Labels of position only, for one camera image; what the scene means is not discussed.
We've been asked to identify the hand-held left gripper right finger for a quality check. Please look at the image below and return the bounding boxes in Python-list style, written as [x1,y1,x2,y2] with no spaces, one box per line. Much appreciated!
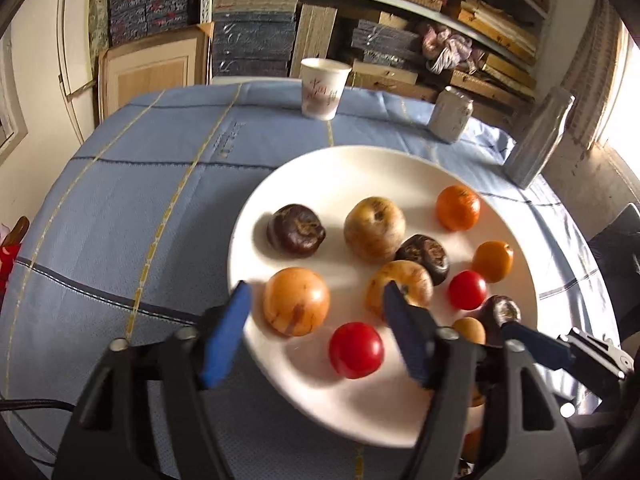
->
[382,280,583,480]

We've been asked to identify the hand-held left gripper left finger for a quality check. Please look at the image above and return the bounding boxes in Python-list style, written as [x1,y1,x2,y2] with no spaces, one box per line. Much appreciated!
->
[52,280,253,480]

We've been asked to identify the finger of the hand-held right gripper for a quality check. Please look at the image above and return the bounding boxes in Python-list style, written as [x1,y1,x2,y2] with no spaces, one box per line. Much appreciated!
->
[501,321,628,381]

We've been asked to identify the large red tomato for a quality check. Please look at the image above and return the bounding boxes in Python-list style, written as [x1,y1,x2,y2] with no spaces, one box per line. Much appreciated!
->
[328,322,385,380]

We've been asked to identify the dark water chestnut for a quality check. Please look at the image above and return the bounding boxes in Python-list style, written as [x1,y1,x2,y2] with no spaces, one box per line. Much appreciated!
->
[477,295,522,346]
[395,234,451,287]
[266,204,327,259]

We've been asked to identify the brown speckled pear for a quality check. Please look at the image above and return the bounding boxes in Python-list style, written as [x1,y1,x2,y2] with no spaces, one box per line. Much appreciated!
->
[366,260,434,318]

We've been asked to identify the small tan longan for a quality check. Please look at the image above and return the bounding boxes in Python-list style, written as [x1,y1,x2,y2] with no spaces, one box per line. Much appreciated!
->
[451,316,487,346]

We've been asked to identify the red cherry tomato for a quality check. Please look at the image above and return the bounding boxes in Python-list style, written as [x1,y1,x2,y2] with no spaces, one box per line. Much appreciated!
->
[447,270,488,311]

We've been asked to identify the golden yellow fruit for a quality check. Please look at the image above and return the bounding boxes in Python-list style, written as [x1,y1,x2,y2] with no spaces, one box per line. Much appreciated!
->
[263,267,331,337]

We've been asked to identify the orange cherry tomato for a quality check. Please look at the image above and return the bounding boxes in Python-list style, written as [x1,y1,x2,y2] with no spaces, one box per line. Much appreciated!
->
[471,240,515,283]

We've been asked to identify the white round plate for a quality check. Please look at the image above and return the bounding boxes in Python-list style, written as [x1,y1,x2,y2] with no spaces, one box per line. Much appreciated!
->
[227,146,538,448]

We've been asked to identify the pale yellow pear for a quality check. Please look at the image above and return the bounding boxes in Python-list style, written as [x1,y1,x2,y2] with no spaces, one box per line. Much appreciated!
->
[343,196,407,264]

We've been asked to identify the black chair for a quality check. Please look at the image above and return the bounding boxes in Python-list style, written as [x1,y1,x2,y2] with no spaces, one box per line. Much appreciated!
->
[587,202,640,331]

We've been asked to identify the mandarin orange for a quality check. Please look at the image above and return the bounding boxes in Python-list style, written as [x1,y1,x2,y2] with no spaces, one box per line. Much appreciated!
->
[435,185,482,232]

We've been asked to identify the blue plaid tablecloth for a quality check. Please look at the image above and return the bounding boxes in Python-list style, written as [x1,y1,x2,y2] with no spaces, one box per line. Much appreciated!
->
[0,82,621,480]

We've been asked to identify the grey ribbed bottle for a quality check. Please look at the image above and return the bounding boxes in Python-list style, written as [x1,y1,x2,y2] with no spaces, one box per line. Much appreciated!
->
[502,86,576,190]

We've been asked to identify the brown wooden piece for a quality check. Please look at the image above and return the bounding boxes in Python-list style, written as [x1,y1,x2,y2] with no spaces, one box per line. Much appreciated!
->
[10,216,31,246]

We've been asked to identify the white drink can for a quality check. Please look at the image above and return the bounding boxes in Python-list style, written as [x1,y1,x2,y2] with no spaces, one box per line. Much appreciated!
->
[429,86,474,144]

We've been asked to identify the red patterned cloth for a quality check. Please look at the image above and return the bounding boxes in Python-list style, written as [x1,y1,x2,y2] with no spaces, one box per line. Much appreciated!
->
[0,227,16,291]

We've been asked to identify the bright window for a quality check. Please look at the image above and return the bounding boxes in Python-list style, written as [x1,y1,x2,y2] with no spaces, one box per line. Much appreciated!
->
[590,10,640,171]

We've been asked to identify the white paper cup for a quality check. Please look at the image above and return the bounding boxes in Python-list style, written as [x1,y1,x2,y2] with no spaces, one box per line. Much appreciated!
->
[300,57,352,121]

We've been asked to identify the stack of woven clasp boxes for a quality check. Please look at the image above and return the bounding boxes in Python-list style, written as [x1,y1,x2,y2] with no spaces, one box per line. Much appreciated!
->
[350,57,536,111]

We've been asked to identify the framed wooden panel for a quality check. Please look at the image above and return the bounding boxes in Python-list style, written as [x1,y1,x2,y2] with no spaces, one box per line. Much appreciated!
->
[97,22,215,121]

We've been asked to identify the stack of blue patterned boxes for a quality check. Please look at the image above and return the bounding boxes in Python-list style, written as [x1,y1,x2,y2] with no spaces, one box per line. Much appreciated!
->
[212,0,301,78]
[351,20,421,68]
[107,0,203,46]

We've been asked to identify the pink cloth bundle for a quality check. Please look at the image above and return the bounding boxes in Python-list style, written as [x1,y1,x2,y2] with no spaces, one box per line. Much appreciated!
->
[420,22,486,76]

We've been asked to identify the upright woven box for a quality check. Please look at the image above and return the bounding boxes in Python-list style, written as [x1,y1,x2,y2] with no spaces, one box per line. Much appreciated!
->
[292,4,338,78]

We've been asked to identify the white board panel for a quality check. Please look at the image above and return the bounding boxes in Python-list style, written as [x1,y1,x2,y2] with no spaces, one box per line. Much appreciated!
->
[57,0,101,146]

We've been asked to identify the white framed window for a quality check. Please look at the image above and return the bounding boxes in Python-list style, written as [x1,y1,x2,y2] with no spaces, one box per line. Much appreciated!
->
[0,35,28,161]

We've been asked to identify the stack of tan wooden boxes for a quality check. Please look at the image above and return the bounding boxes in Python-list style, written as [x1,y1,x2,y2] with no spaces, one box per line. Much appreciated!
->
[450,0,541,66]

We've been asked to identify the green marble slab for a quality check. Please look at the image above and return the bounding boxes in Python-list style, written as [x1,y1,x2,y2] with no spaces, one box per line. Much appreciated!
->
[87,0,111,56]

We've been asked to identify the black cable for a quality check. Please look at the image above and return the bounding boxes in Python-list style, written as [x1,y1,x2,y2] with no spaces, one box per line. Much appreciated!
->
[0,399,76,413]

